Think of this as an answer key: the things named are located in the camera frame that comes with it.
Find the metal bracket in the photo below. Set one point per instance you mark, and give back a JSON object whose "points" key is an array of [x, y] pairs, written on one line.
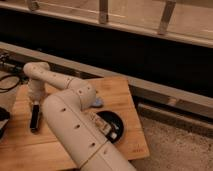
{"points": [[166, 16], [103, 11]]}

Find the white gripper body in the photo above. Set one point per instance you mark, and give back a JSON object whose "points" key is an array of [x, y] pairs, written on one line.
{"points": [[36, 91]]}

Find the metal bracket right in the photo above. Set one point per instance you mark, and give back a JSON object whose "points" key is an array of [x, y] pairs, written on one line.
{"points": [[166, 16]]}

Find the metal bracket middle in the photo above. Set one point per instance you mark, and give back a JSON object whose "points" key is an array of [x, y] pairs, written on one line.
{"points": [[103, 11]]}

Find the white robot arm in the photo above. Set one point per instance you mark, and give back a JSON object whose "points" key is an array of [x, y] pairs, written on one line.
{"points": [[88, 138]]}

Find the dark object at left edge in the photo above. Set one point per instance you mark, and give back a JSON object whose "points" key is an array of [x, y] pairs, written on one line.
{"points": [[4, 118]]}

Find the black round dish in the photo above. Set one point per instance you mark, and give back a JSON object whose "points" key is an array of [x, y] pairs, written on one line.
{"points": [[117, 126]]}

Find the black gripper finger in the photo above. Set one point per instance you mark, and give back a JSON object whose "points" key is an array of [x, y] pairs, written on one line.
{"points": [[35, 118]]}

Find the light blue eraser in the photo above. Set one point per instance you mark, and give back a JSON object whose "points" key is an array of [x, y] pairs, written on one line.
{"points": [[98, 103]]}

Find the wooden board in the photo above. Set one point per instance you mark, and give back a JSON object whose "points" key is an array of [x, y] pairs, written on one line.
{"points": [[21, 150]]}

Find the white rectangular object in dish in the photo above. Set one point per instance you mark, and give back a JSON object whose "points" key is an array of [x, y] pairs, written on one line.
{"points": [[103, 125]]}

